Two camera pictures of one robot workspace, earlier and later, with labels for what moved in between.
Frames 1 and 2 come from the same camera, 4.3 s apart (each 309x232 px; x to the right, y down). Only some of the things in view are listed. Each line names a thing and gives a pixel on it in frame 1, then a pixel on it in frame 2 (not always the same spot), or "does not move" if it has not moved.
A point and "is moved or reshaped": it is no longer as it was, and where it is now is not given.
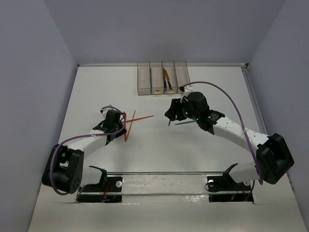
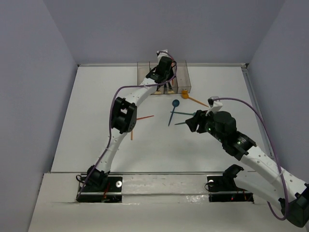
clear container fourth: (182, 73) does not move
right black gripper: (175, 108) -> (200, 118)
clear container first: (144, 78) does not move
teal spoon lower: (184, 123) does not move
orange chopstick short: (125, 118) is moved or reshaped
